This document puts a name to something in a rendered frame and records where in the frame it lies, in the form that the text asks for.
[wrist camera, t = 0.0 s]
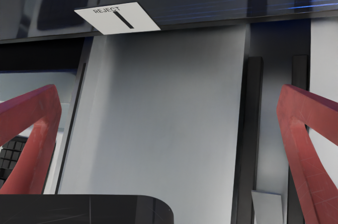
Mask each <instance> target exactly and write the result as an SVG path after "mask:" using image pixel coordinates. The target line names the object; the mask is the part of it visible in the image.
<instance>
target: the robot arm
mask: <svg viewBox="0 0 338 224"><path fill-rule="evenodd" d="M276 111H277V117H278V122H279V126H280V131H281V135H282V140H283V144H284V148H285V152H286V155H287V159H288V163H289V166H290V170H291V173H292V177H293V180H294V184H295V187H296V191H297V195H298V198H299V202H300V205H301V209H302V212H303V216H304V219H305V223H306V224H338V189H337V187H336V186H335V184H334V182H333V181H332V179H331V178H330V176H329V175H328V173H327V172H326V170H325V168H324V166H323V165H322V163H321V161H320V159H319V156H318V154H317V152H316V150H315V148H314V145H313V143H312V141H311V139H310V137H309V134H308V132H307V130H306V128H305V124H306V125H307V126H309V127H310V128H312V129H313V130H315V131H316V132H318V133H319V134H321V135H322V136H323V137H325V138H326V139H328V140H329V141H331V142H332V143H334V144H335V145H337V146H338V102H335V101H333V100H330V99H327V98H325V97H322V96H319V95H317V94H314V93H312V92H309V91H306V90H304V89H301V88H298V87H296V86H293V85H290V84H283V86H282V88H281V92H280V96H279V100H278V104H277V109H276ZM61 112H62V108H61V104H60V100H59V96H58V92H57V88H56V86H55V85H46V86H43V87H41V88H38V89H36V90H33V91H30V92H28V93H25V94H23V95H20V96H17V97H15V98H12V99H10V100H7V101H4V102H2V103H0V147H1V146H2V145H4V144H5V143H7V142H8V141H10V140H11V139H13V138H14V137H15V136H17V135H18V134H20V133H21V132H23V131H24V130H26V129H27V128H28V127H30V126H31V125H34V126H33V129H32V131H31V133H30V135H29V137H28V139H27V142H26V144H25V146H24V148H23V150H22V153H21V155H20V157H19V159H18V161H17V163H16V165H15V167H14V169H13V171H12V172H11V174H10V175H9V177H8V178H7V180H6V181H5V183H4V185H3V186H2V188H1V189H0V224H174V214H173V211H172V209H171V208H170V207H169V206H168V205H167V204H166V203H165V202H163V201H162V200H160V199H157V198H155V197H151V196H146V195H115V194H41V192H42V188H43V185H44V181H45V178H46V174H47V170H48V167H49V163H50V160H51V156H52V153H53V149H54V145H55V141H56V136H57V132H58V127H59V122H60V118H61Z"/></svg>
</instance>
